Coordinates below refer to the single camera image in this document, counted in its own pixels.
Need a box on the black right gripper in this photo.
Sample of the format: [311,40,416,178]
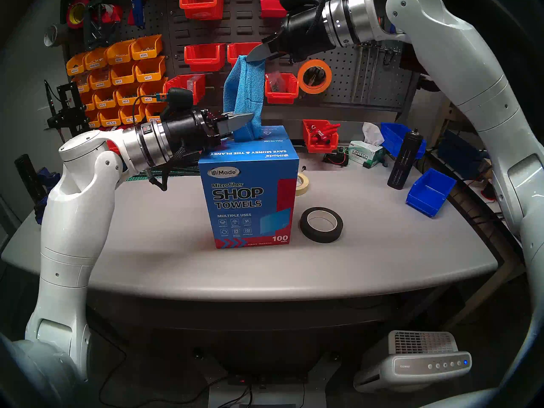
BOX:
[246,5,341,63]

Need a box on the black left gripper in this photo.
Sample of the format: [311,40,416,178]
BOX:
[163,109,255,158]

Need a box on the blue microfiber shop towel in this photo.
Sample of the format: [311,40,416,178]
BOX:
[223,54,266,142]

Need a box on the blue shop towels box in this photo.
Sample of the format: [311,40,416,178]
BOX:
[198,125,300,249]

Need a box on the red plastic storage bin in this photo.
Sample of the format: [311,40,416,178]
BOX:
[179,0,225,20]
[260,0,289,19]
[184,43,226,73]
[265,73,300,105]
[164,74,206,106]
[227,42,264,72]

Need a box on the black pegboard panel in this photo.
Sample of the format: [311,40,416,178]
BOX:
[64,0,421,112]

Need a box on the orange tape roll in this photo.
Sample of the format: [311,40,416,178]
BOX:
[297,59,332,95]

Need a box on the red bin with red markers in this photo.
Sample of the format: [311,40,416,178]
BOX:
[303,119,341,153]

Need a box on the green cutting mat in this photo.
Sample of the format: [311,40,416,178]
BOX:
[125,165,200,182]

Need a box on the blue hanging clamp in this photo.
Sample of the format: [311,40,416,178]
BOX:
[131,0,148,29]

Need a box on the black tape roll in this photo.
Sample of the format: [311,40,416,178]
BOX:
[300,207,344,244]

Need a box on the Kimtech tissue box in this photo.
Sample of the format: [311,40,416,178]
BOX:
[348,122,388,169]

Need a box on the blue plastic storage bin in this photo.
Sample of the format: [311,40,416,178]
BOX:
[380,122,428,159]

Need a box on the black metal stand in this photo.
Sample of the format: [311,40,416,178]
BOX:
[45,82,90,145]

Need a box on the black cylindrical bottle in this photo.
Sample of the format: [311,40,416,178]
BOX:
[387,128,424,190]

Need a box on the red yellow tape roll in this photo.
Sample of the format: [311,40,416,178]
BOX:
[66,0,91,29]

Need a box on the blue black bar clamp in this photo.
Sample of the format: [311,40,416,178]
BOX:
[34,195,51,225]
[36,167,60,191]

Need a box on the bright blue plastic bin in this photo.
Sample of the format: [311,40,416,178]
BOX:
[406,168,457,218]

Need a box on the black cylinder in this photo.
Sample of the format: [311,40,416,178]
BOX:
[14,154,40,199]

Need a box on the dark blue storage bin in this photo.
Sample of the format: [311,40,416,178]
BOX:
[437,130,485,179]

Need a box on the black power strip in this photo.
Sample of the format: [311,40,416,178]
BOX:
[227,372,309,387]

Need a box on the white air purifier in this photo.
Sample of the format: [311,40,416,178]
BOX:
[354,330,473,394]

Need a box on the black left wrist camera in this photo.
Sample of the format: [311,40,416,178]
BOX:
[159,88,195,119]

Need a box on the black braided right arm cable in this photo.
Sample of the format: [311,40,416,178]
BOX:
[312,0,331,34]

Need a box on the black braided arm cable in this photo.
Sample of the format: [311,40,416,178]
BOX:
[312,0,331,34]
[147,146,187,192]

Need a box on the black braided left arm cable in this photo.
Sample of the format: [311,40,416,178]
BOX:
[147,146,187,192]

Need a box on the black battery holder with wires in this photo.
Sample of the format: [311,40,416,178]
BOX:
[323,150,351,167]

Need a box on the grey duct tape roll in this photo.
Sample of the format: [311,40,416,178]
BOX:
[43,23,65,47]

